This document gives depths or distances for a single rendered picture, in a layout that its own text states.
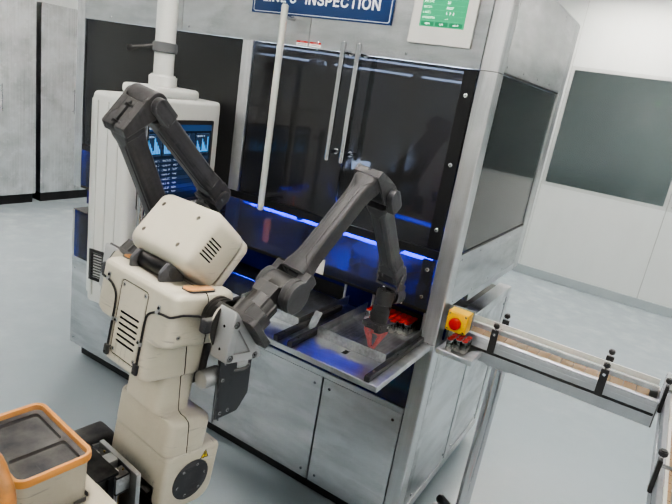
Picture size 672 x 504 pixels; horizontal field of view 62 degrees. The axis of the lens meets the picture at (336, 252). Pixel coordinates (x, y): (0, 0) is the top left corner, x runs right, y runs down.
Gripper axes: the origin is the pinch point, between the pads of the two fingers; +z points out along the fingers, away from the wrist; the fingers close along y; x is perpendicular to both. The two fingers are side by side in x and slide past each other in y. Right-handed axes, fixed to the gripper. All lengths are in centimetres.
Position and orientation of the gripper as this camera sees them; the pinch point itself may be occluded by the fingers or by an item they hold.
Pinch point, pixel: (371, 347)
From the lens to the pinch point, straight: 181.0
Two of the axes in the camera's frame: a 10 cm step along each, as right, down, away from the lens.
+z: -2.4, 9.6, 1.5
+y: 5.1, -0.1, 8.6
